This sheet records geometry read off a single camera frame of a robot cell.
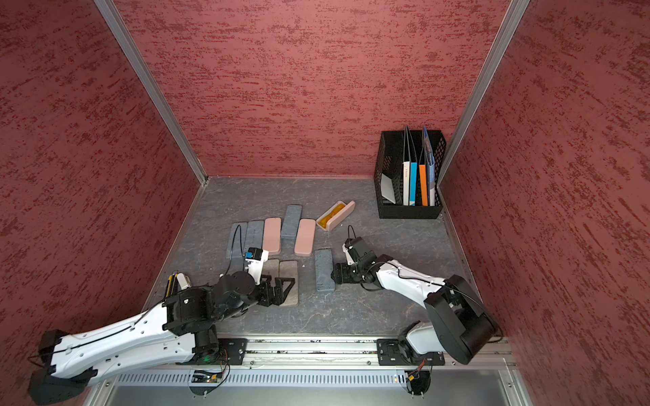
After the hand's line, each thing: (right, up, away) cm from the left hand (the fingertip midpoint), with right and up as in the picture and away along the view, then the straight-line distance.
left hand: (281, 286), depth 71 cm
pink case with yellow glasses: (+16, +19, +28) cm, 37 cm away
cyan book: (+43, +36, +17) cm, 59 cm away
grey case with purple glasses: (+11, 0, +17) cm, 21 cm away
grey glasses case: (-23, +9, +26) cm, 36 cm away
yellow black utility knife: (-43, -5, +15) cm, 46 cm away
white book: (+41, +37, +16) cm, 58 cm away
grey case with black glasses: (-16, +11, +26) cm, 33 cm away
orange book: (+48, +33, +19) cm, 61 cm away
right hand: (+18, -3, +16) cm, 24 cm away
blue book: (+49, +36, +15) cm, 63 cm away
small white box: (-37, -3, +14) cm, 40 cm away
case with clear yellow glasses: (-3, +15, +30) cm, 34 cm away
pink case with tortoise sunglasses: (-10, +9, +27) cm, 30 cm away
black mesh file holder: (+42, +36, +47) cm, 73 cm away
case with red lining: (-1, 0, +17) cm, 17 cm away
